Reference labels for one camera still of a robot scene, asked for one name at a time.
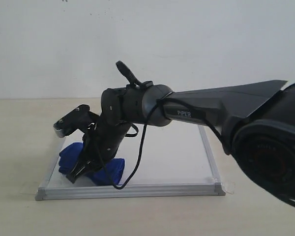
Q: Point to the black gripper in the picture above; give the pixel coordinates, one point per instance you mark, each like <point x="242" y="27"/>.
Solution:
<point x="100" y="145"/>

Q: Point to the clear tape front right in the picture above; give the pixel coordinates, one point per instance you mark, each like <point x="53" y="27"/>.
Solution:
<point x="223" y="188"/>

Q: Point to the white board with aluminium frame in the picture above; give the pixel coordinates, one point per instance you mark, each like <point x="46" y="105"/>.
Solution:
<point x="175" y="160"/>

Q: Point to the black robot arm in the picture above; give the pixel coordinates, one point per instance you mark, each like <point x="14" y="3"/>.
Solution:
<point x="255" y="123"/>

